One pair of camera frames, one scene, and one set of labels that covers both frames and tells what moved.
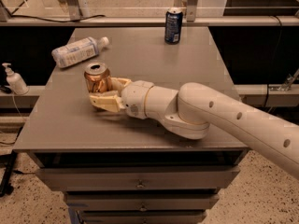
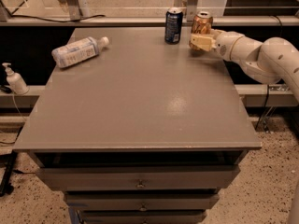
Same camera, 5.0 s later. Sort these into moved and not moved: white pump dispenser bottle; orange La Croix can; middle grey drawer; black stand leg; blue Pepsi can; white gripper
Moved: white gripper; orange La Croix can
Not moved: white pump dispenser bottle; blue Pepsi can; black stand leg; middle grey drawer
